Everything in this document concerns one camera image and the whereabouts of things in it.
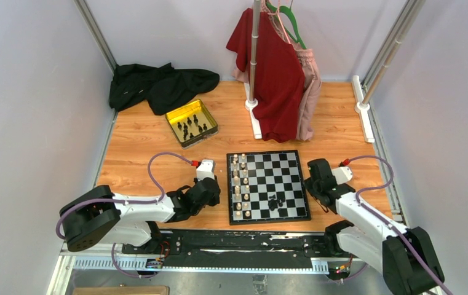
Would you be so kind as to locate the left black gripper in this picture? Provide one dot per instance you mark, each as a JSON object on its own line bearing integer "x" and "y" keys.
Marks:
{"x": 216, "y": 198}

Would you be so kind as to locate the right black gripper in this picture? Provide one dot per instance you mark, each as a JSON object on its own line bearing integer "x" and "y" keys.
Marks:
{"x": 308, "y": 184}

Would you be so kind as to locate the black white chess board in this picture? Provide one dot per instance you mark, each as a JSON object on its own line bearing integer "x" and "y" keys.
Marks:
{"x": 274, "y": 173}

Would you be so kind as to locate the yellow metal tin box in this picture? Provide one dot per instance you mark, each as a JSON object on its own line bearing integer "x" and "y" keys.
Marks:
{"x": 191, "y": 123}

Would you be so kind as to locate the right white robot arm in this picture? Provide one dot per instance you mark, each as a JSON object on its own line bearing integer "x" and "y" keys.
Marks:
{"x": 404, "y": 256}

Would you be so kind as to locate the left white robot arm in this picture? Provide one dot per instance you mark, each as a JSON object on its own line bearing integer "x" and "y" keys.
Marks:
{"x": 100, "y": 216}

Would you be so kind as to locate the white chess pieces rows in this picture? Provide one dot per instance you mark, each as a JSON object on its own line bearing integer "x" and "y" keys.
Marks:
{"x": 240, "y": 187}

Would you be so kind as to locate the black chess pieces cluster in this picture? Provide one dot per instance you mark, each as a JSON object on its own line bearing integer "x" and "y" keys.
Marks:
{"x": 275, "y": 202}

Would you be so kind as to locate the right white rack foot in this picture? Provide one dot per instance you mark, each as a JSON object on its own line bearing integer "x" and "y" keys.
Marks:
{"x": 364, "y": 88}

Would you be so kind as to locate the pink garment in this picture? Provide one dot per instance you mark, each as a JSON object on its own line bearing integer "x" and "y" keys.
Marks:
{"x": 240, "y": 44}

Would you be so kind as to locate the white clothes rack stand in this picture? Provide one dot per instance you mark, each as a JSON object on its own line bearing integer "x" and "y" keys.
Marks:
{"x": 251, "y": 102}

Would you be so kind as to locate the red shirt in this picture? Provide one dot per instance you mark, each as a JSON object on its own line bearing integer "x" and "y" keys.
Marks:
{"x": 279, "y": 81}

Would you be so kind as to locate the black cloth pile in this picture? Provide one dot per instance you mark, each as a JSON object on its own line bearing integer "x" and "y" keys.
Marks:
{"x": 163, "y": 88}

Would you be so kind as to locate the green clothes hanger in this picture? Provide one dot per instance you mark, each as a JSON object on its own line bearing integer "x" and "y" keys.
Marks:
{"x": 279, "y": 10}

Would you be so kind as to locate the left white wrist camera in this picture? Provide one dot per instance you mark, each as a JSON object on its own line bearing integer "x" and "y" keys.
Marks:
{"x": 205, "y": 170}

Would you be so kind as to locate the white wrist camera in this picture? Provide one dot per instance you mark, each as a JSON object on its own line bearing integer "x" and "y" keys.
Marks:
{"x": 205, "y": 170}
{"x": 342, "y": 174}

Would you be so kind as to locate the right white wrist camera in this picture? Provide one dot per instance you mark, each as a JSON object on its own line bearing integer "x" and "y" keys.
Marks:
{"x": 342, "y": 174}

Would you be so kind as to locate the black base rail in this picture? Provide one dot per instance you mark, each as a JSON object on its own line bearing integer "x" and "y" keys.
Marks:
{"x": 238, "y": 250}

